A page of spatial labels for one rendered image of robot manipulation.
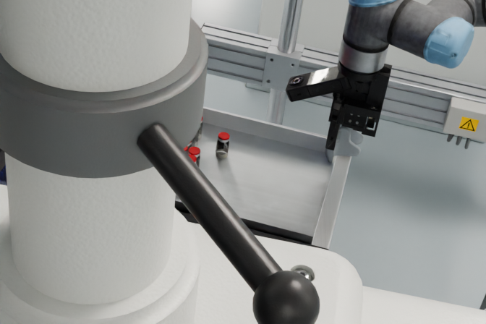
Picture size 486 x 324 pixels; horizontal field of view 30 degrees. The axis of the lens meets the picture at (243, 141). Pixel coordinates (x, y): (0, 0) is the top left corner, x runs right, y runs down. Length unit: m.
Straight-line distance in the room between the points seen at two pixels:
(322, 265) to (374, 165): 2.61
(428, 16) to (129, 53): 1.09
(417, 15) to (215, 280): 0.97
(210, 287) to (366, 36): 0.99
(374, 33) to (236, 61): 1.19
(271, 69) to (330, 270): 2.09
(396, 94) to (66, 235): 2.20
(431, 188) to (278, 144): 1.44
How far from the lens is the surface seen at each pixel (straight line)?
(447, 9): 1.40
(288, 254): 0.47
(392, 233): 2.85
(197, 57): 0.33
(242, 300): 0.45
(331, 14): 3.11
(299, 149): 1.66
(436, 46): 1.37
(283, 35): 2.50
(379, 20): 1.39
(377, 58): 1.44
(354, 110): 1.49
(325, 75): 1.51
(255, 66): 2.55
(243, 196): 1.55
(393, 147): 3.18
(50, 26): 0.30
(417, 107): 2.54
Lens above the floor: 1.92
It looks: 39 degrees down
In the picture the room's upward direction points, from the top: 8 degrees clockwise
